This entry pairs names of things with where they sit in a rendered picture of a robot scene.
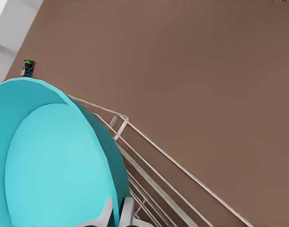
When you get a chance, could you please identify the turquoise plate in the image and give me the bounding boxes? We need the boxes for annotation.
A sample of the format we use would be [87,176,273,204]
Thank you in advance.
[0,78,131,227]

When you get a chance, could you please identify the black can with green lid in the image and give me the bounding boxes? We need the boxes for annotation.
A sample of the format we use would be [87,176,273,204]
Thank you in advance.
[20,58,36,78]

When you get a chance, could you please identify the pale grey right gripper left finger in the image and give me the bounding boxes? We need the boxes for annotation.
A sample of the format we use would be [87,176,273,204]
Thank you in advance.
[76,197,114,227]

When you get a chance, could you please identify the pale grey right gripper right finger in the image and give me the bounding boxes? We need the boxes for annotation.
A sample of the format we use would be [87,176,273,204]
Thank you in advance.
[118,197,153,227]

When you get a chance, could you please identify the white wire shelf rack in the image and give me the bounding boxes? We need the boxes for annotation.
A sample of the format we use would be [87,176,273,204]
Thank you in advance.
[64,93,254,227]

